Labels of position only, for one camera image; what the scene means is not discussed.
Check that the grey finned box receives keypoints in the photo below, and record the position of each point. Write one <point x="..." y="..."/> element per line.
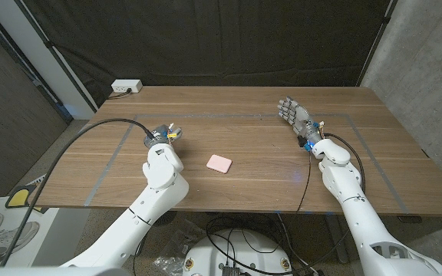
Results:
<point x="230" y="271"/>

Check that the yellow and black floor piece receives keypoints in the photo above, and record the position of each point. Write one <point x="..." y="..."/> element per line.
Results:
<point x="18" y="197"/>

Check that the black backdrop stand pole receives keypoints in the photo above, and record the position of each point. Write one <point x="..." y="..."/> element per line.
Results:
<point x="56" y="55"/>
<point x="376" y="40"/>

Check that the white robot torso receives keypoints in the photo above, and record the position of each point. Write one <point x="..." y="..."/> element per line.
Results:
<point x="52" y="272"/>

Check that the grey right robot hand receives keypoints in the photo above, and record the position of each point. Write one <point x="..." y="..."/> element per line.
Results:
<point x="301" y="119"/>

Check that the grey table leg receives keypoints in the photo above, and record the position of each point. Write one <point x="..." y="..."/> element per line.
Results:
<point x="332" y="234"/>

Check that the black desk controller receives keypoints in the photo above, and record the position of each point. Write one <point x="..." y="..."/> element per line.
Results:
<point x="410" y="219"/>

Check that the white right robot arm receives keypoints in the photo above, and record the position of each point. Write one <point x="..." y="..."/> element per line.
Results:
<point x="363" y="222"/>

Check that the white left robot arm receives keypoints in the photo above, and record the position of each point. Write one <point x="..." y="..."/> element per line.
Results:
<point x="159" y="191"/>

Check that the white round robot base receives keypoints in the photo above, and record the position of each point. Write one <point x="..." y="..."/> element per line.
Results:
<point x="213" y="257"/>

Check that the white power strip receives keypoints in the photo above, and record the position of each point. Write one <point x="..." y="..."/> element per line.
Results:
<point x="126" y="85"/>

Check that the white floor board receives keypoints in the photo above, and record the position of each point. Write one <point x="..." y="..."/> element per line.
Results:
<point x="63" y="230"/>

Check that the clear plastic bag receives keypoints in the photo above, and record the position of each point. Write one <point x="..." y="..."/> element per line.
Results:
<point x="179" y="241"/>

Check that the black backdrop curtain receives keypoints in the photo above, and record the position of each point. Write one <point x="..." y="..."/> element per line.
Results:
<point x="221" y="38"/>

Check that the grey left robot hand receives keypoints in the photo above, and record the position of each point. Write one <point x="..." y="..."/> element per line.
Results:
<point x="157" y="136"/>

